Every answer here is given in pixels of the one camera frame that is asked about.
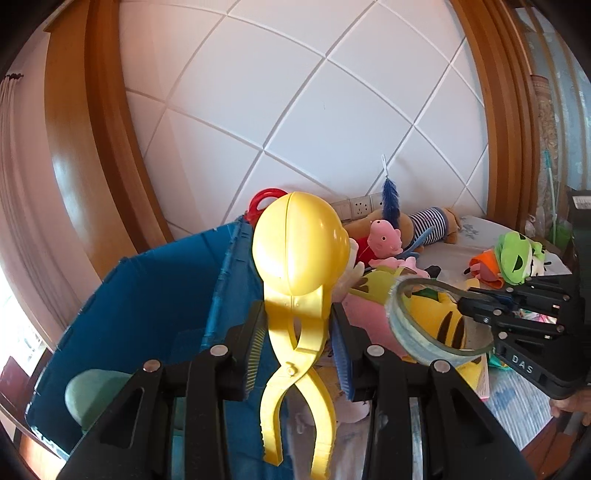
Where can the yellow plastic snowball clamp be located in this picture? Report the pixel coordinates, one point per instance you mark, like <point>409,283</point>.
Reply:
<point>300,250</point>

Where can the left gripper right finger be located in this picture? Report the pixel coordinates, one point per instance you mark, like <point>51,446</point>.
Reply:
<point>424,419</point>

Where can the orange plush toy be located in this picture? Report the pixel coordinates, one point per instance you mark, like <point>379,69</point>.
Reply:
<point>485,268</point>

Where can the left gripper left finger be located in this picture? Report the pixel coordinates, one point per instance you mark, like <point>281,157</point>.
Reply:
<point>133,437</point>

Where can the yellow striped plush toy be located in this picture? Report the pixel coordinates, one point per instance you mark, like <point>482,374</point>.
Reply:
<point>436,312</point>

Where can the white doll plush toy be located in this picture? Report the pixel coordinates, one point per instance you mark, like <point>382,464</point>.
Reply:
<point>352,274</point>

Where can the white wall power strip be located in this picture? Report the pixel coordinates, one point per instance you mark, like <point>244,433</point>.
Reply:
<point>357,208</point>

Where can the red plastic toy case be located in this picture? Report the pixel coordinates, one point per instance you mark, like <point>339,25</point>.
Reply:
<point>259,202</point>

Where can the small white plush toy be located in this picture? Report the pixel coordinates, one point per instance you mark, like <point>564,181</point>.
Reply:
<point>347,411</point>

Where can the green broom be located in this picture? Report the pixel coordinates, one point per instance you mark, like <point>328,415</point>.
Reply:
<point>559,234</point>

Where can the striped shirt bear plush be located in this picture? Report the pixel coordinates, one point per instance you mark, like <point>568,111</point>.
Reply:
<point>445,222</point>

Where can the green frog plush toy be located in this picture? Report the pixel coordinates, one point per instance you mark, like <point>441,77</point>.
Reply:
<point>519,257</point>

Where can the clear tape roll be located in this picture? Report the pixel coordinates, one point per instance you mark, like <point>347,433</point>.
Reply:
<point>419,345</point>

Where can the person's right hand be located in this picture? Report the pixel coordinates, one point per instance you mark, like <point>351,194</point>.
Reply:
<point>579,402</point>

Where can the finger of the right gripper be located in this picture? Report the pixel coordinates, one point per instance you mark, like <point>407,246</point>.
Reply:
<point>505,315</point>
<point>555,287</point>

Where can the pink pig plush toy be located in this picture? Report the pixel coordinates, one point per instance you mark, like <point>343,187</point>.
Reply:
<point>383,242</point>

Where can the blue plastic storage crate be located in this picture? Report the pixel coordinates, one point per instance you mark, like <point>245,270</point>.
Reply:
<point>160,308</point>

